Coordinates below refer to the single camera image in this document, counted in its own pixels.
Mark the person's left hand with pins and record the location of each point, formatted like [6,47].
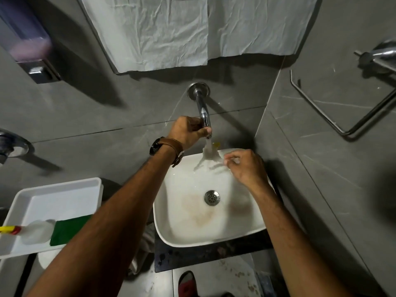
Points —
[183,129]

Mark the person's right hand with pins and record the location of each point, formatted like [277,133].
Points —
[250,170]

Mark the person's right fingers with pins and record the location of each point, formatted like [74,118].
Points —
[232,158]

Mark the person's left fingers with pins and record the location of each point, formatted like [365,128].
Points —
[201,131]

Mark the chrome wall faucet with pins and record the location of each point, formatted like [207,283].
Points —
[201,103]

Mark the person's right forearm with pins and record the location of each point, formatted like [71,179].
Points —
[287,241]

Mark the person's left forearm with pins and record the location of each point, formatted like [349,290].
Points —
[123,219]

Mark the chrome sink drain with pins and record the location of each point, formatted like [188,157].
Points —
[212,197]

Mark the white ceramic sink basin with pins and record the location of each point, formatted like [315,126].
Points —
[191,219]

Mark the black stone counter slab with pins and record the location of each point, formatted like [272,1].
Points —
[201,252]

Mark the chrome towel holder bar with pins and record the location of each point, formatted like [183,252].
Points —
[340,120]

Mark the red slipper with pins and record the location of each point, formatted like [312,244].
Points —
[187,284]

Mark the white plastic tray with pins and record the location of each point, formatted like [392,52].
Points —
[52,202]

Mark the green scrub sponge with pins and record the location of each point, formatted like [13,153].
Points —
[68,229]

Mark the chrome wall tap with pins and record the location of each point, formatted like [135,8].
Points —
[379,55]

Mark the chrome wall valve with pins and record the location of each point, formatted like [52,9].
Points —
[12,146]

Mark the wall soap dispenser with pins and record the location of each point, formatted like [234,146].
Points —
[24,40]

